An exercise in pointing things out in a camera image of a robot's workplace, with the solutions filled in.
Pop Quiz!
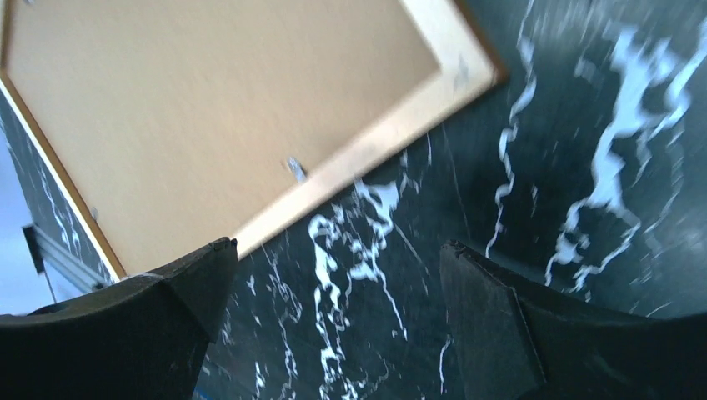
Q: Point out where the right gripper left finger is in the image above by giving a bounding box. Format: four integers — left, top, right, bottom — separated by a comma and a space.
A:
1, 237, 238, 399

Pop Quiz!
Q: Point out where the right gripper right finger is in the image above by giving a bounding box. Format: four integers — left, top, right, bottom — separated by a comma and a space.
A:
439, 241, 706, 399

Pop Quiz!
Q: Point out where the wooden picture frame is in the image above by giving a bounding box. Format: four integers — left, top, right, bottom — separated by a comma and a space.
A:
0, 0, 509, 283

